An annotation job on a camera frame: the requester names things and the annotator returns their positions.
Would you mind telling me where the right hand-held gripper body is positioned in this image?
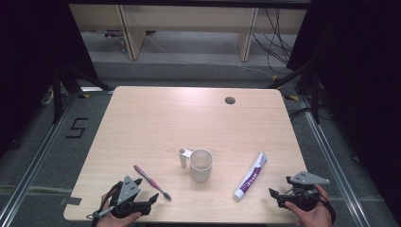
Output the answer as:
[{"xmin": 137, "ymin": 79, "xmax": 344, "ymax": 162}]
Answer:
[{"xmin": 277, "ymin": 170, "xmax": 331, "ymax": 212}]

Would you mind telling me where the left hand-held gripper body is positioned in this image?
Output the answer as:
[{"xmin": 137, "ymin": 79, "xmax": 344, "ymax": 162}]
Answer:
[{"xmin": 108, "ymin": 175, "xmax": 152, "ymax": 219}]

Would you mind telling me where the pink toothbrush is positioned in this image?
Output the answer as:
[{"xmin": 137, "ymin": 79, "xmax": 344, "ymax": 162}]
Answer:
[{"xmin": 133, "ymin": 165, "xmax": 172, "ymax": 202}]

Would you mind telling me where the white purple toothpaste tube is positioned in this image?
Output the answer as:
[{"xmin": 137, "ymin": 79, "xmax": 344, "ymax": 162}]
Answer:
[{"xmin": 233, "ymin": 150, "xmax": 269, "ymax": 201}]

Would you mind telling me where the white cup with handle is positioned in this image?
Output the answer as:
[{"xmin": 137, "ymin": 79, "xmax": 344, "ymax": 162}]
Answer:
[{"xmin": 178, "ymin": 148, "xmax": 215, "ymax": 183}]

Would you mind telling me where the person's left hand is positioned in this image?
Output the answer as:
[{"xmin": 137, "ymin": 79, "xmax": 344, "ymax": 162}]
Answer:
[{"xmin": 96, "ymin": 192, "xmax": 143, "ymax": 227}]

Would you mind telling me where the person's right hand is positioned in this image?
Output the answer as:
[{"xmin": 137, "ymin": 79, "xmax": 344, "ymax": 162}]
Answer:
[{"xmin": 284, "ymin": 183, "xmax": 334, "ymax": 227}]

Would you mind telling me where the grey tape strip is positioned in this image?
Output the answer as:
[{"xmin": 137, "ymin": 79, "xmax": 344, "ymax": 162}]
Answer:
[{"xmin": 59, "ymin": 196, "xmax": 82, "ymax": 207}]

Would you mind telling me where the black metal stand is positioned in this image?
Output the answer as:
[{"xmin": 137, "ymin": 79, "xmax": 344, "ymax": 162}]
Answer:
[
  {"xmin": 51, "ymin": 64, "xmax": 113, "ymax": 125},
  {"xmin": 267, "ymin": 61, "xmax": 322, "ymax": 125}
]

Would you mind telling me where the dark curtain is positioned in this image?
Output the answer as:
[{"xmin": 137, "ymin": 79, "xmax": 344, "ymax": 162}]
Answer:
[
  {"xmin": 286, "ymin": 0, "xmax": 401, "ymax": 217},
  {"xmin": 0, "ymin": 0, "xmax": 99, "ymax": 157}
]

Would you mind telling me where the small colourful floor clutter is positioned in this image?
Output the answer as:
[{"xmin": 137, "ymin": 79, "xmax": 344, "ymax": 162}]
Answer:
[{"xmin": 102, "ymin": 29, "xmax": 128, "ymax": 54}]

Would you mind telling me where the light wooden shelf unit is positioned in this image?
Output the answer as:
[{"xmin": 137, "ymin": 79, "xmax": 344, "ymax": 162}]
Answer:
[{"xmin": 69, "ymin": 3, "xmax": 308, "ymax": 62}]

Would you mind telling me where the aluminium floor rail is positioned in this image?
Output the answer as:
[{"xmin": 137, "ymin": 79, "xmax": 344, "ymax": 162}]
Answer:
[
  {"xmin": 0, "ymin": 91, "xmax": 78, "ymax": 223},
  {"xmin": 298, "ymin": 95, "xmax": 374, "ymax": 227}
]

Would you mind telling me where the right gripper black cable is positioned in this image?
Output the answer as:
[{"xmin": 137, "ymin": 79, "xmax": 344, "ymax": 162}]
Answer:
[{"xmin": 316, "ymin": 190, "xmax": 337, "ymax": 225}]

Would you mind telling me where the left gripper grey cable plug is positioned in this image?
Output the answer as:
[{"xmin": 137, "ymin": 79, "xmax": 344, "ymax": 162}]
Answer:
[{"xmin": 86, "ymin": 208, "xmax": 112, "ymax": 220}]

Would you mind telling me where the black floor cable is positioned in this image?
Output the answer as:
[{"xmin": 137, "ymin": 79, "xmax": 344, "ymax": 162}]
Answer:
[{"xmin": 288, "ymin": 106, "xmax": 312, "ymax": 123}]

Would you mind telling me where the bundle of black hanging cables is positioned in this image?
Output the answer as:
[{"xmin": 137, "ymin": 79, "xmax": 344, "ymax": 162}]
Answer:
[{"xmin": 252, "ymin": 8, "xmax": 295, "ymax": 76}]

